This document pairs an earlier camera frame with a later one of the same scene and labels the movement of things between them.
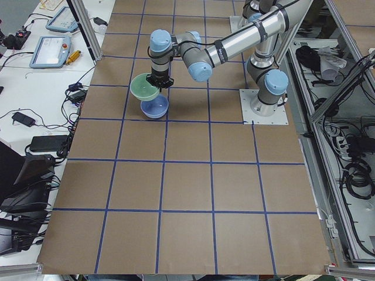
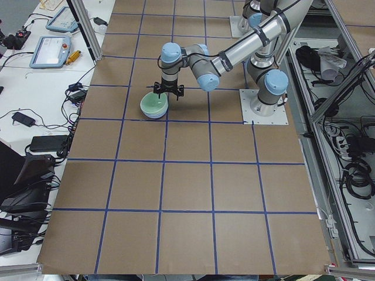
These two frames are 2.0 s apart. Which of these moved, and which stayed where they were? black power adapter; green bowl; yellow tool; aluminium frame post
Moved: green bowl
Stayed: yellow tool; black power adapter; aluminium frame post
